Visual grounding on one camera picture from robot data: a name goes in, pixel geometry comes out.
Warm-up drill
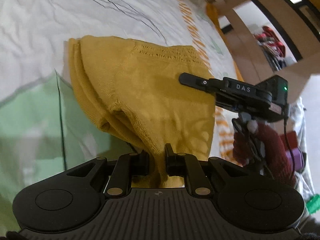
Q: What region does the mustard yellow knit sweater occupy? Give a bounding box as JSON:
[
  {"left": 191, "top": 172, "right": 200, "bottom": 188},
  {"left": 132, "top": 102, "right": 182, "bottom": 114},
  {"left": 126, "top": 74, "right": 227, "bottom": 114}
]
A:
[{"left": 68, "top": 36, "right": 215, "bottom": 187}]

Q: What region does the colourful clothes pile background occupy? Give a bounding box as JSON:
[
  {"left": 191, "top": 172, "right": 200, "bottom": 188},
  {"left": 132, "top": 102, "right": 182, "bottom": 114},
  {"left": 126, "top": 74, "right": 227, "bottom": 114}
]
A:
[{"left": 253, "top": 25, "right": 297, "bottom": 72}]

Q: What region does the hand in dark red glove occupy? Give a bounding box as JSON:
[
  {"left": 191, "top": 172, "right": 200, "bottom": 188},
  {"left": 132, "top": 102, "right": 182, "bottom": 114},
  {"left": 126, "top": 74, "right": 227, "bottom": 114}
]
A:
[{"left": 233, "top": 120, "right": 296, "bottom": 187}]

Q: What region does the white leaf-print duvet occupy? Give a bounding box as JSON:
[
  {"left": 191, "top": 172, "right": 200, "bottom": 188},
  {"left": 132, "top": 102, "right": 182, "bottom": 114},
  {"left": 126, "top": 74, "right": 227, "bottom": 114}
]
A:
[{"left": 1, "top": 0, "right": 242, "bottom": 232}]

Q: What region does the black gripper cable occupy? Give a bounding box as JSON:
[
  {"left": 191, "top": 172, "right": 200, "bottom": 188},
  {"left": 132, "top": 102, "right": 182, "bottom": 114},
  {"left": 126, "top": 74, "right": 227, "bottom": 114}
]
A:
[{"left": 231, "top": 103, "right": 296, "bottom": 181}]

